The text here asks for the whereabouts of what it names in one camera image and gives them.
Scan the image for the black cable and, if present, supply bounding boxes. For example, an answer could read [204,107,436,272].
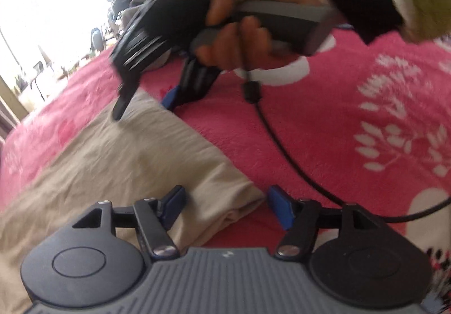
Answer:
[240,18,451,223]

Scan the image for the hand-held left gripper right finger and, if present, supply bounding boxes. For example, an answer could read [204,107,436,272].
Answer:
[267,185,384,261]

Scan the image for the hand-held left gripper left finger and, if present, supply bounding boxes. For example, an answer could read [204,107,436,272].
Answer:
[72,185,187,261]

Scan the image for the person's right hand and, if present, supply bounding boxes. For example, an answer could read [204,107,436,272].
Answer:
[196,0,319,72]

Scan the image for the beige pants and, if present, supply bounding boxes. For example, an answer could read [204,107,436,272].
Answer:
[0,89,266,314]

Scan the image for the pink printed blanket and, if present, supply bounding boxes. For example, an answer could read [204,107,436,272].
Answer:
[0,18,451,314]

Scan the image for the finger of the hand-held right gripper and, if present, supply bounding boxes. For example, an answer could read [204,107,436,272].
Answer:
[160,56,221,112]
[112,76,142,122]

